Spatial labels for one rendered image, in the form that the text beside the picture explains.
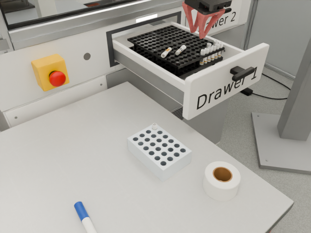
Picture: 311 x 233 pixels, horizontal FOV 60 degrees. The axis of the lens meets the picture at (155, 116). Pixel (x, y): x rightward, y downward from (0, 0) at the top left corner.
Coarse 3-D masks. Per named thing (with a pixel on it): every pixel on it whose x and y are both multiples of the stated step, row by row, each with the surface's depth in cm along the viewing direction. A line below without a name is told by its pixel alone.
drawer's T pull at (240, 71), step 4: (232, 68) 63; (236, 68) 63; (240, 68) 63; (248, 68) 63; (252, 68) 63; (232, 72) 63; (236, 72) 62; (240, 72) 62; (244, 72) 62; (248, 72) 62; (252, 72) 64; (236, 76) 60; (240, 76) 61; (244, 76) 62; (236, 80) 61
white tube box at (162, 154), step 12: (144, 132) 63; (156, 132) 63; (132, 144) 60; (144, 144) 60; (156, 144) 60; (168, 144) 60; (180, 144) 60; (144, 156) 58; (156, 156) 57; (168, 156) 57; (180, 156) 57; (156, 168) 56; (168, 168) 55; (180, 168) 59
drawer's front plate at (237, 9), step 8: (232, 0) 102; (240, 0) 105; (224, 8) 102; (232, 8) 105; (240, 8) 108; (192, 16) 93; (224, 16) 104; (232, 16) 107; (224, 24) 106; (232, 24) 110; (208, 32) 102
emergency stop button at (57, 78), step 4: (56, 72) 65; (60, 72) 66; (52, 76) 65; (56, 76) 65; (60, 76) 66; (64, 76) 67; (52, 80) 65; (56, 80) 66; (60, 80) 66; (64, 80) 67; (52, 84) 66; (56, 84) 66; (60, 84) 67
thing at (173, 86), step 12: (168, 24) 92; (120, 36) 83; (132, 36) 85; (120, 48) 78; (228, 48) 77; (120, 60) 80; (132, 60) 75; (144, 60) 70; (144, 72) 72; (156, 72) 68; (168, 72) 66; (156, 84) 70; (168, 84) 66; (180, 84) 62; (180, 96) 64
